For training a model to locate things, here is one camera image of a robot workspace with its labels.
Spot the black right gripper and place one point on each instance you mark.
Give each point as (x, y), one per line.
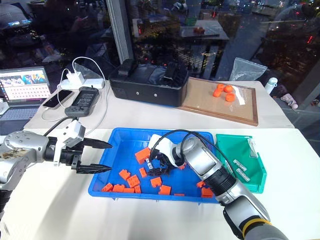
(161, 159)

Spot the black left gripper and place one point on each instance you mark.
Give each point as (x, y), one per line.
(72, 156)

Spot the small silver battery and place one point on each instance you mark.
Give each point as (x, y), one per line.
(149, 163)
(243, 174)
(228, 166)
(240, 164)

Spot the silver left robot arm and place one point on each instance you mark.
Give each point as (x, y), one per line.
(22, 143)

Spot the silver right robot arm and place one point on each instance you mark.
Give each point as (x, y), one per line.
(207, 160)

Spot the blue plastic bin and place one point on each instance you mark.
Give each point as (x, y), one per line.
(125, 150)

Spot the green plastic bin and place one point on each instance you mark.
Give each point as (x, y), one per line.
(232, 147)

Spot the large orange plastic block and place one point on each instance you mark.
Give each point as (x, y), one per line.
(142, 155)

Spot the black handheld controller device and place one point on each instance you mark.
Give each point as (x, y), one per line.
(82, 101)

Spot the black smartphone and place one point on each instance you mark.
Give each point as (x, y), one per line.
(58, 98)

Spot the white power strip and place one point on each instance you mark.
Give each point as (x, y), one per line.
(93, 83)

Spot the wooden framed cork board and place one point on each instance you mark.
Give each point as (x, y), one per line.
(202, 102)

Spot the white charger plug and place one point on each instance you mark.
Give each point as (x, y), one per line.
(75, 77)

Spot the black storage case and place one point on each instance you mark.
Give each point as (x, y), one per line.
(147, 90)

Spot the orange round object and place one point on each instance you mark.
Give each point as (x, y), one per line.
(220, 86)
(228, 88)
(217, 92)
(230, 97)

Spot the open laptop computer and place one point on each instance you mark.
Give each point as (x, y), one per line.
(23, 87)

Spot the clear bag with white strip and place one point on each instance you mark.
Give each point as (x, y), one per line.
(241, 96)

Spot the grey window pillar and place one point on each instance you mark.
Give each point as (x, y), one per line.
(120, 30)

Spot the large clear zip bag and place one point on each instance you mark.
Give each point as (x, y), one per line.
(247, 70)

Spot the white water bottle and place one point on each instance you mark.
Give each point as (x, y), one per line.
(271, 85)

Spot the pink soft object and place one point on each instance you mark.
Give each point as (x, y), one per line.
(290, 100)

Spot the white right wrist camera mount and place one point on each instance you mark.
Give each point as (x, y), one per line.
(165, 145)

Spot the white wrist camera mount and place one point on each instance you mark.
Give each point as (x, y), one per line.
(165, 145)
(72, 131)

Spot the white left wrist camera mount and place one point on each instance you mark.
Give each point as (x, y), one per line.
(72, 131)

